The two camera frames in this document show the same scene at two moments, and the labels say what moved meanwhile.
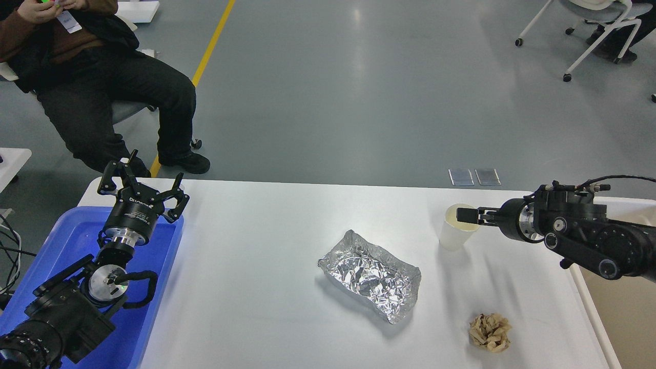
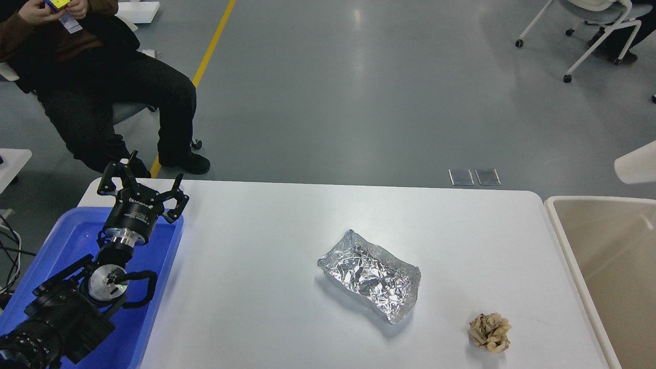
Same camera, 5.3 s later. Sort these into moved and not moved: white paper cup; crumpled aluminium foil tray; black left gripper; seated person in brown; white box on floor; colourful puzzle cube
Moved: white paper cup; colourful puzzle cube
Not moved: white box on floor; seated person in brown; crumpled aluminium foil tray; black left gripper
